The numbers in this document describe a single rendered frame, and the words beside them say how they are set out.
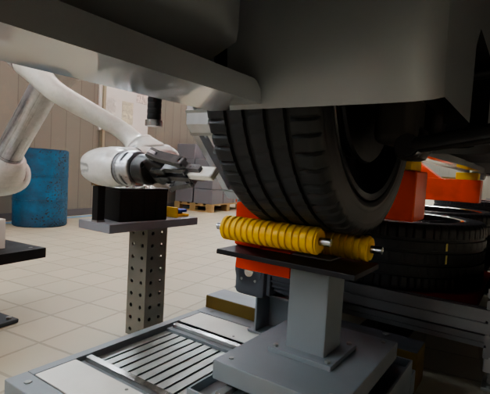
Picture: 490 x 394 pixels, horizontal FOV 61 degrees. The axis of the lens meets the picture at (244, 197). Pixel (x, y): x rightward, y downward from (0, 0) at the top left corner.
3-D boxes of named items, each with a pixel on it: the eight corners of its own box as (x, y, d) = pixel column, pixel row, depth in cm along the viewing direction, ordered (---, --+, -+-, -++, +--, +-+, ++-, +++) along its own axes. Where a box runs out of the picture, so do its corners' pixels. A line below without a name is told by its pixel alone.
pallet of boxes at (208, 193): (209, 205, 745) (212, 148, 739) (242, 209, 714) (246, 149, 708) (173, 208, 654) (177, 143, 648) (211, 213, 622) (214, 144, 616)
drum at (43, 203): (45, 220, 451) (47, 148, 446) (78, 224, 428) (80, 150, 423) (-2, 223, 406) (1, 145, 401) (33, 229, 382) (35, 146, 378)
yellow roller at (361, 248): (377, 266, 89) (379, 238, 88) (260, 245, 105) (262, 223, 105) (384, 262, 93) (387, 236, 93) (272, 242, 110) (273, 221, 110)
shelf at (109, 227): (109, 234, 134) (109, 224, 134) (78, 227, 144) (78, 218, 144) (197, 224, 170) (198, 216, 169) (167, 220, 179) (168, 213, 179)
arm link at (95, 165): (107, 147, 102) (148, 145, 112) (69, 146, 111) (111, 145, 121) (109, 191, 103) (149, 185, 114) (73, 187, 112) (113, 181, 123)
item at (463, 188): (478, 203, 287) (483, 153, 284) (400, 197, 316) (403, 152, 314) (481, 202, 300) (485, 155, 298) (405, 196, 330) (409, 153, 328)
